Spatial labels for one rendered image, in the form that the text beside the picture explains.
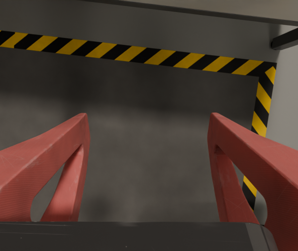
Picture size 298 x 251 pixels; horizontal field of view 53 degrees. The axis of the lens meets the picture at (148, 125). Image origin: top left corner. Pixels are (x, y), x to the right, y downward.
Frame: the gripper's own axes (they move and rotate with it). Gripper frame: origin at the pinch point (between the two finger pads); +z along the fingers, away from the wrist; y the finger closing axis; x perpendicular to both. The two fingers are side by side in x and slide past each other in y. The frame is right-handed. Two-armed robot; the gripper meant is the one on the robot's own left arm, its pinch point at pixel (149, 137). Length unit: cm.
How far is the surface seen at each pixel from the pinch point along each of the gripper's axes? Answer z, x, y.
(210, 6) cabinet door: 63, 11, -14
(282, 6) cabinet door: 57, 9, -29
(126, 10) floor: 107, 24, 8
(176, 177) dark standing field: 75, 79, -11
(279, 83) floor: 94, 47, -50
